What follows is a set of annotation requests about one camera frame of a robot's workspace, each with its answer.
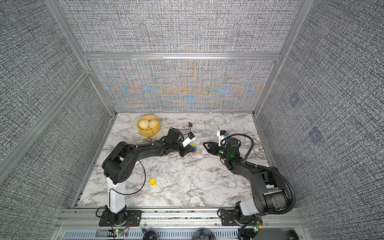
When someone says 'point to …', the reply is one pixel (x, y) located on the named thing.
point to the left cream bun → (143, 124)
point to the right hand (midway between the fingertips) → (206, 143)
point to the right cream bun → (153, 123)
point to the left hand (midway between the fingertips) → (192, 148)
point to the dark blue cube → (194, 149)
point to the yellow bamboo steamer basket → (148, 132)
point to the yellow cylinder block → (152, 182)
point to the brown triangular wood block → (190, 124)
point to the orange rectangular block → (194, 152)
